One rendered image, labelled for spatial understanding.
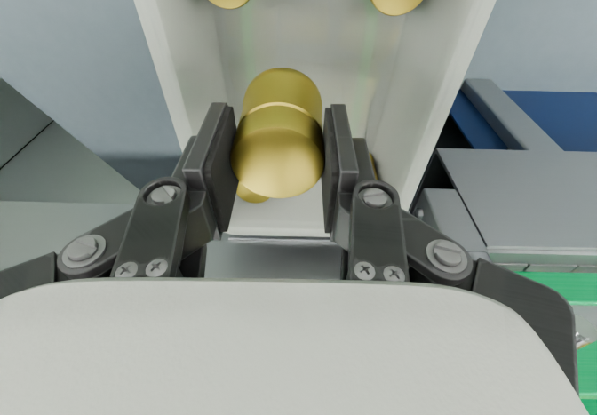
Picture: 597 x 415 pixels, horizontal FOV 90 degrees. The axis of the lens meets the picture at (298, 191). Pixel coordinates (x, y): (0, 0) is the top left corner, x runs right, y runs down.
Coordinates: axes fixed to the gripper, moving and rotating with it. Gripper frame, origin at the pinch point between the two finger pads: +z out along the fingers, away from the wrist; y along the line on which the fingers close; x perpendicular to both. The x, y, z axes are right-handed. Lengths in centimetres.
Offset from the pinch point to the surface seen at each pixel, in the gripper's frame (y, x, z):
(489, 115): 24.7, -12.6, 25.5
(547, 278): 19.4, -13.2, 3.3
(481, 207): 16.0, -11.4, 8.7
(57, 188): -54, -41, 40
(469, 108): 23.7, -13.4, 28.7
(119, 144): -31, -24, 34
